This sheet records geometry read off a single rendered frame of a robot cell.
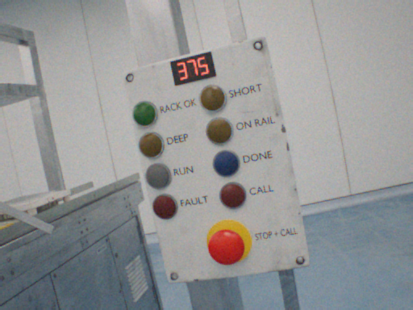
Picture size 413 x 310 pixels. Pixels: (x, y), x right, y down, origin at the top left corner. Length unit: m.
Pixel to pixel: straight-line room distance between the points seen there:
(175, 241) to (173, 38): 0.25
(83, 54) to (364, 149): 3.09
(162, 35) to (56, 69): 4.12
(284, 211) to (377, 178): 3.93
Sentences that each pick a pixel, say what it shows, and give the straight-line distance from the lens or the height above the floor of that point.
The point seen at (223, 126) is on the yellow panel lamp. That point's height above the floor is 1.07.
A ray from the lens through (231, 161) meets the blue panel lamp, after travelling 0.44.
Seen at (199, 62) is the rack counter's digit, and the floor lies 1.14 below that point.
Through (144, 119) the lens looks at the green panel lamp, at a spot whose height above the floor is 1.10.
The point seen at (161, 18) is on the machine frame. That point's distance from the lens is 0.54.
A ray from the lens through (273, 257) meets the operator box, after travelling 0.47.
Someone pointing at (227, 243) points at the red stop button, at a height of 0.95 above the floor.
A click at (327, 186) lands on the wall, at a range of 4.25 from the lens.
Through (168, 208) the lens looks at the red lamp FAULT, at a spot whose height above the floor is 0.99.
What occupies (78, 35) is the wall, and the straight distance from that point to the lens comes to 4.58.
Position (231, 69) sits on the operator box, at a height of 1.13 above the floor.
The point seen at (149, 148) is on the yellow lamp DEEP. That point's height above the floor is 1.06.
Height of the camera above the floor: 1.07
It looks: 3 degrees down
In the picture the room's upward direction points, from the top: 12 degrees counter-clockwise
